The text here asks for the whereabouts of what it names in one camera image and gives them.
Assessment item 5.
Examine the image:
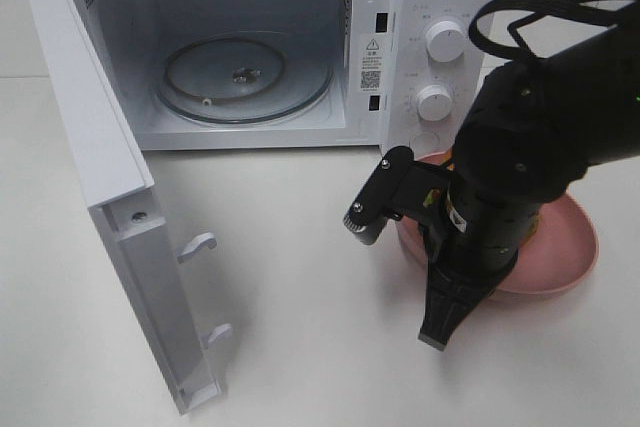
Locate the white microwave oven body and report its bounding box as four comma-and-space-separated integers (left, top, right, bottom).
85, 0, 489, 151

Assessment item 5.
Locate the pink round plate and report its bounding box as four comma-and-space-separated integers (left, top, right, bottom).
397, 150, 600, 306

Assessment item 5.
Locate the upper white power knob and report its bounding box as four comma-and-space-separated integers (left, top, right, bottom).
425, 19, 466, 63

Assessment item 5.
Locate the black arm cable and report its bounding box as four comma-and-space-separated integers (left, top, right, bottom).
468, 0, 640, 73

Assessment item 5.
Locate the round door release button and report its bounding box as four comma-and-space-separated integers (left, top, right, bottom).
409, 132, 440, 157

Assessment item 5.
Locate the toy hamburger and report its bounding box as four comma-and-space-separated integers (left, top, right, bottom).
419, 148, 539, 246

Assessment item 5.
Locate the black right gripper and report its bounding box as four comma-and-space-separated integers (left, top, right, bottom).
343, 146, 542, 350

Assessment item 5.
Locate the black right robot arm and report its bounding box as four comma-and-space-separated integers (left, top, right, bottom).
344, 0, 639, 349

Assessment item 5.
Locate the white timer knob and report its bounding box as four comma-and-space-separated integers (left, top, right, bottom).
413, 85, 453, 122

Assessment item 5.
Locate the white microwave door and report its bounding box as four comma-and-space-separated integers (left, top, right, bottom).
29, 0, 233, 414

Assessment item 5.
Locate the glass microwave turntable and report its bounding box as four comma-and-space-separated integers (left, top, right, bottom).
157, 31, 333, 125

